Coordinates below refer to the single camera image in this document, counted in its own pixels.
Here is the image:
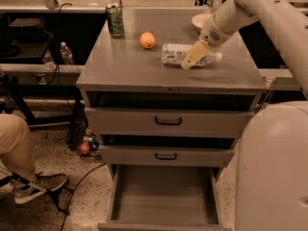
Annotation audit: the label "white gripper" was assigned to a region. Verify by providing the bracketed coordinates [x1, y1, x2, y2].
[181, 15, 231, 69]

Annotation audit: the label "clear plastic water bottle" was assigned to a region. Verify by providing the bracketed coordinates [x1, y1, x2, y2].
[162, 43, 222, 67]

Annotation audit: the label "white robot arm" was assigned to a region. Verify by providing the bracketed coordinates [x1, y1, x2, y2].
[182, 0, 308, 231]

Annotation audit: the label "grey metal drawer cabinet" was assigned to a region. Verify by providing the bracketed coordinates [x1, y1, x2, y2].
[76, 8, 270, 182]

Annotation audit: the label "grey top drawer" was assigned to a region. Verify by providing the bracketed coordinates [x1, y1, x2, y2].
[85, 108, 252, 139]

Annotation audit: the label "grey middle drawer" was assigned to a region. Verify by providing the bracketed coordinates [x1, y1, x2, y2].
[99, 145, 234, 167]

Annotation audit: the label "small water bottle on shelf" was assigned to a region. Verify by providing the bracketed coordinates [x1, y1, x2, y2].
[60, 41, 74, 65]

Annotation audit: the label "grey open bottom drawer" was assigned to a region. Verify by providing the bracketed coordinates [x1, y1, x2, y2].
[97, 166, 232, 231]

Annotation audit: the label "white bowl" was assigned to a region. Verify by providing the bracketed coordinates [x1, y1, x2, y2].
[192, 13, 212, 33]

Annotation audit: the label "orange fruit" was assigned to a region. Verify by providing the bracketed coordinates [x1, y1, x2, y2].
[140, 32, 155, 49]

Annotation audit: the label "green soda can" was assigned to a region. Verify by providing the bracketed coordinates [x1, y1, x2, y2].
[106, 3, 124, 38]

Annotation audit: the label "black mesh bin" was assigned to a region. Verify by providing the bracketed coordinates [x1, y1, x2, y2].
[66, 103, 88, 151]

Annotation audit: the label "red apple on floor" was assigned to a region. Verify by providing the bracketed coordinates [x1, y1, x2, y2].
[79, 141, 91, 155]

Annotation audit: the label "person leg beige trousers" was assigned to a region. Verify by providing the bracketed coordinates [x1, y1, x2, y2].
[0, 115, 36, 181]

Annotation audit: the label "black white cane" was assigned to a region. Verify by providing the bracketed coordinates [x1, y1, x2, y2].
[0, 167, 68, 215]

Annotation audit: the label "grey sneaker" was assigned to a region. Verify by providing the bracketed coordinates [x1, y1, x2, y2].
[13, 174, 67, 204]

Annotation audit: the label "black floor cable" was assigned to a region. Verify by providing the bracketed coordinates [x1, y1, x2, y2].
[60, 163, 108, 231]

